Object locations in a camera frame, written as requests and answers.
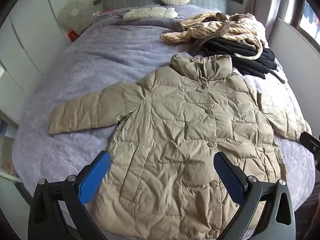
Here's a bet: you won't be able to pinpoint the white puffer garment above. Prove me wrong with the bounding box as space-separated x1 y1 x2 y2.
122 7 178 20

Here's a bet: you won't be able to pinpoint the window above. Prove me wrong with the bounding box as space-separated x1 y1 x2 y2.
291 0 320 43

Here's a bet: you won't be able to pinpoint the grey curtain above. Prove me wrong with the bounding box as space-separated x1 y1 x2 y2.
244 0 284 38

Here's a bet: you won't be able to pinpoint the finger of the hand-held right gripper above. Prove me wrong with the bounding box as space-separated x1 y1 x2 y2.
299 131 320 170

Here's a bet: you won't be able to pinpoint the black folded clothes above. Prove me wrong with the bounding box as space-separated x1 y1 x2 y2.
202 38 278 79

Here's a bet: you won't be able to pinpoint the white wardrobe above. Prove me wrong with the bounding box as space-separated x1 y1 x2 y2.
0 0 65 123

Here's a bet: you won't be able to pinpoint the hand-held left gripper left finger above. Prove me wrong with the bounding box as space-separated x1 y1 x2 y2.
27 151 111 240

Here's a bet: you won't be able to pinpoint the beige puffer jacket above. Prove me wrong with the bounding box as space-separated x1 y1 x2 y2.
48 54 313 240

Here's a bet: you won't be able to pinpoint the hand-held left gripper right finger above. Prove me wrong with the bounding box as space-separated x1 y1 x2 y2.
214 152 297 240

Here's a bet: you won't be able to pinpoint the light grey cloth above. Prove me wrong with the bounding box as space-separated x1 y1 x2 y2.
271 65 288 84

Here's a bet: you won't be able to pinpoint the lavender embossed bed blanket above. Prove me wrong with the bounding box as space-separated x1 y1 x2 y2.
11 4 317 240

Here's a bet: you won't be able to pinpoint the cream striped robe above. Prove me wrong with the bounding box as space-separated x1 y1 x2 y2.
160 12 269 60

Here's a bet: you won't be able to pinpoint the white standing fan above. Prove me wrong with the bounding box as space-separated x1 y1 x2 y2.
58 1 87 34

